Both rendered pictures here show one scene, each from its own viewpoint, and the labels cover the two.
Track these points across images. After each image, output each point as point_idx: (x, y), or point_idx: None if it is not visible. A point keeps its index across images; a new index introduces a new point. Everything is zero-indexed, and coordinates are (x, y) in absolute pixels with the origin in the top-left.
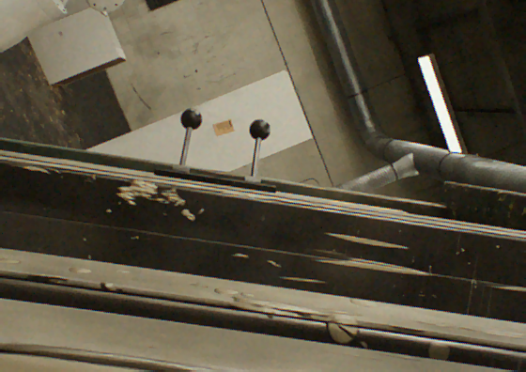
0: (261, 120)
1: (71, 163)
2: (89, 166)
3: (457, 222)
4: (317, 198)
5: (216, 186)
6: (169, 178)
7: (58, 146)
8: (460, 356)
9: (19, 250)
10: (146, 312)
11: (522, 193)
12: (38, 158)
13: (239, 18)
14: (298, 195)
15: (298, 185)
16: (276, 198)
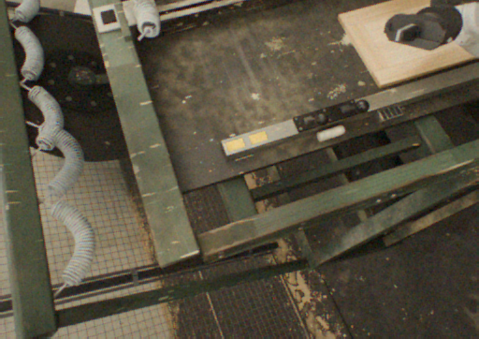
0: (321, 112)
1: None
2: None
3: (205, 7)
4: (272, 132)
5: None
6: None
7: (478, 156)
8: None
9: None
10: None
11: (161, 133)
12: (406, 84)
13: None
14: (283, 129)
15: (307, 197)
16: None
